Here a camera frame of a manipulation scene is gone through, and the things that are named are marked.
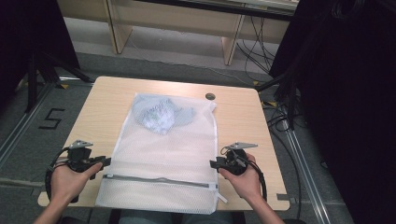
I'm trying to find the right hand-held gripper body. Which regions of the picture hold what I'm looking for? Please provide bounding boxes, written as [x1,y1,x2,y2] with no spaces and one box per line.
[220,141,259,176]

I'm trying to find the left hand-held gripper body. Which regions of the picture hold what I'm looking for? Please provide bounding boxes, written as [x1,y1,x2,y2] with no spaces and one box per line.
[66,139,100,174]

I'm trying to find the white mesh laundry bag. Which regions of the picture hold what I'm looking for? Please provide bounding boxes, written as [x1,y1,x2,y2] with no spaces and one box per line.
[94,91,229,216]

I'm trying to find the person's right hand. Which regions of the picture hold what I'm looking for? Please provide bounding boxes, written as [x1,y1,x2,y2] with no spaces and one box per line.
[218,153,264,203]

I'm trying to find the person's left hand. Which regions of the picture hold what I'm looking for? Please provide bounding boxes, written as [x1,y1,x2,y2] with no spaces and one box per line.
[49,161,104,203]

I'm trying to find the person's legs in jeans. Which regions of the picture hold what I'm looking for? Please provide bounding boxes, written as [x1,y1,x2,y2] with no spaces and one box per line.
[117,208,235,224]

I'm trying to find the grey-blue printed garment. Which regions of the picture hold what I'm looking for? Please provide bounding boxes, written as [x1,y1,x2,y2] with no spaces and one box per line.
[133,94,197,136]

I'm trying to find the black metal stand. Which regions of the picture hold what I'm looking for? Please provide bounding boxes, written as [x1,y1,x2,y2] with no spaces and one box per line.
[254,69,302,132]
[23,50,95,114]

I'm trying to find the black curtain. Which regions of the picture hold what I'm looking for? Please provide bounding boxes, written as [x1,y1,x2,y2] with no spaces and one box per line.
[0,0,81,105]
[268,0,396,224]

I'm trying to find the light wooden desk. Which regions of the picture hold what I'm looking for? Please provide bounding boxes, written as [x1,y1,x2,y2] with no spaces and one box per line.
[56,0,301,67]

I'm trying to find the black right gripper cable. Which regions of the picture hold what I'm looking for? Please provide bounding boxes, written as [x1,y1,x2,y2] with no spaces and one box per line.
[245,158,269,202]

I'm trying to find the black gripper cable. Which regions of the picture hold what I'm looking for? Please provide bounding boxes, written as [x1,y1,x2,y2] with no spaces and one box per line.
[245,158,269,202]
[44,147,79,204]

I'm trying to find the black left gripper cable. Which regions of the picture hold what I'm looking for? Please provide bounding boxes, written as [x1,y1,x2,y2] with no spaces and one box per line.
[44,147,79,204]

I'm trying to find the grey table edge bracket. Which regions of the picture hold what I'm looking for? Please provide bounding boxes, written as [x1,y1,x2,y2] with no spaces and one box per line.
[276,192,297,205]
[30,184,52,197]

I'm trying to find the black cables beside table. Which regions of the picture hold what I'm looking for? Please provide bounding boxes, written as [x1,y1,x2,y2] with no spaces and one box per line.
[261,98,304,220]

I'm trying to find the aluminium floor rail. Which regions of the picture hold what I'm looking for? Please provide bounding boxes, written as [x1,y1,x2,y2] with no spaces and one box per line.
[280,118,332,224]
[0,81,55,170]

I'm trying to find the black floor cables bundle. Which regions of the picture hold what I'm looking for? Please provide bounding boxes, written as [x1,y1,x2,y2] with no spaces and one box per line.
[235,14,278,82]

